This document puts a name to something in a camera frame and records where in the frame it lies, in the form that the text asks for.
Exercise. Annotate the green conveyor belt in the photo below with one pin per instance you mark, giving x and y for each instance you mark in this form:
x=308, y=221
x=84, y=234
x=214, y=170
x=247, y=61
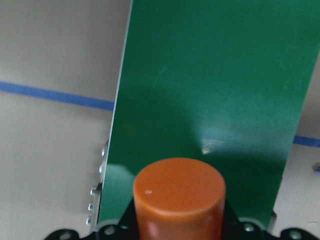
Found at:
x=221, y=81

